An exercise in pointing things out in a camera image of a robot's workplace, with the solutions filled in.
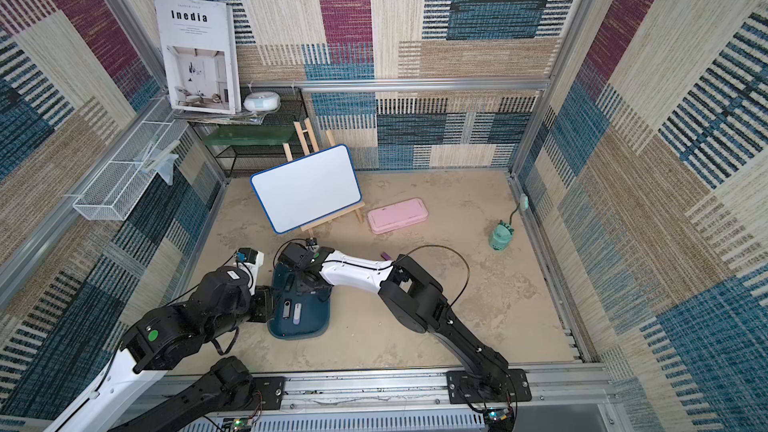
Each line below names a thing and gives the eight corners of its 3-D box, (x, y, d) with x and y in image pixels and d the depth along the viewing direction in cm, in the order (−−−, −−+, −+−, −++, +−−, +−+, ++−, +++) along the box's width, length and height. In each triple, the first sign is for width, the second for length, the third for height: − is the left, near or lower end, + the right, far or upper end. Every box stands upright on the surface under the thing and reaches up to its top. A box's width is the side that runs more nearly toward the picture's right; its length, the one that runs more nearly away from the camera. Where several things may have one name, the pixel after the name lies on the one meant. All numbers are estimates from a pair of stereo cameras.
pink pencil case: (373, 235, 104) (372, 231, 102) (365, 215, 110) (365, 210, 108) (431, 218, 109) (432, 214, 107) (421, 200, 114) (422, 195, 112)
